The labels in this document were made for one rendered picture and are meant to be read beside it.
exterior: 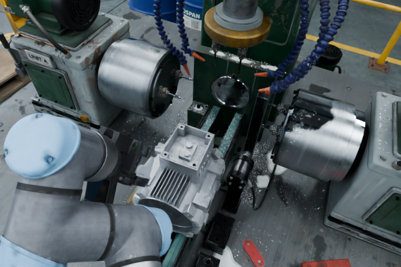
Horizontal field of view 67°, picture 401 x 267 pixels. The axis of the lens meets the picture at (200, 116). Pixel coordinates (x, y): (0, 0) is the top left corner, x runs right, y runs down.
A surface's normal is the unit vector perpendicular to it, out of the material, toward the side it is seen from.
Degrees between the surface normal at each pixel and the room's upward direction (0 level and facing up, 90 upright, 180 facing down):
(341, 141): 40
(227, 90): 90
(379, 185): 89
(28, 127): 30
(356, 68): 0
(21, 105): 0
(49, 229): 51
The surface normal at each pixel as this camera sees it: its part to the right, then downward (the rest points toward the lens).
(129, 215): 0.58, -0.73
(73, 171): 0.83, -0.01
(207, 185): 0.04, -0.67
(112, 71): -0.28, 0.09
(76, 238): 0.69, -0.05
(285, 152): -0.38, 0.55
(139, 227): 0.62, -0.47
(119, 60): -0.14, -0.28
